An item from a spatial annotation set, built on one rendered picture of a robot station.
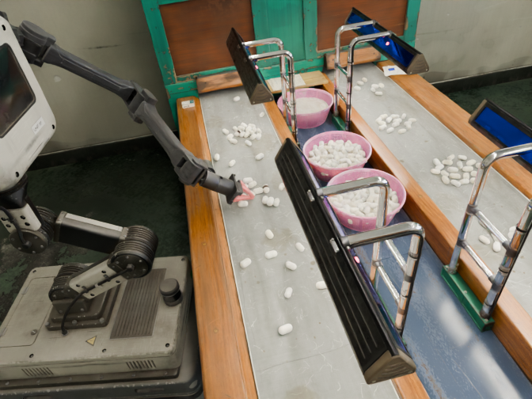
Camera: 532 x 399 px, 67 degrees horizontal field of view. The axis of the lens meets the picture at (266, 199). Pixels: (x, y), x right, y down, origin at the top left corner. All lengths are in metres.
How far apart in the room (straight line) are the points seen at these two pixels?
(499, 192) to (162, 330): 1.23
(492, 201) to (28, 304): 1.70
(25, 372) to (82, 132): 2.04
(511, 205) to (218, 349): 1.02
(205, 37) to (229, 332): 1.47
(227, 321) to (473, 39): 3.16
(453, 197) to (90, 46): 2.43
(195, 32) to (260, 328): 1.47
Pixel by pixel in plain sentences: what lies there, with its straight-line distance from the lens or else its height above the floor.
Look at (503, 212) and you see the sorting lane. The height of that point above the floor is 0.74.
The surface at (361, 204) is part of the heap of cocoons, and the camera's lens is 1.40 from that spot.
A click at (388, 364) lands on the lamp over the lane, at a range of 0.65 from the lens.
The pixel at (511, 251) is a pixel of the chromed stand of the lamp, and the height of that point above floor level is 0.97.
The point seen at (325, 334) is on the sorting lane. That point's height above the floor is 0.74.
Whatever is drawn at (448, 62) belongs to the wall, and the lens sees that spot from 3.73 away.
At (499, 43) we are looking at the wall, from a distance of 3.94.
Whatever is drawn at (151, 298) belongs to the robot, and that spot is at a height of 0.48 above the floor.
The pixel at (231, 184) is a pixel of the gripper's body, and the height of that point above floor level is 0.84.
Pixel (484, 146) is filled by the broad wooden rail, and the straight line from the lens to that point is 1.73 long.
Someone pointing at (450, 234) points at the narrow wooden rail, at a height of 0.76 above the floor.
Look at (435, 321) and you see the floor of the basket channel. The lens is 1.22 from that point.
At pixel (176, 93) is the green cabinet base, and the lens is 2.19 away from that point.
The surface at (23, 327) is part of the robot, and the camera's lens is 1.74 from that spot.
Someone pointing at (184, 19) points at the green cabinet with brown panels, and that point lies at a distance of 2.09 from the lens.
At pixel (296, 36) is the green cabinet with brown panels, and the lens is 2.20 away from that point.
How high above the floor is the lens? 1.66
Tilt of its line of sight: 40 degrees down
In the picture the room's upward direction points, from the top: 7 degrees counter-clockwise
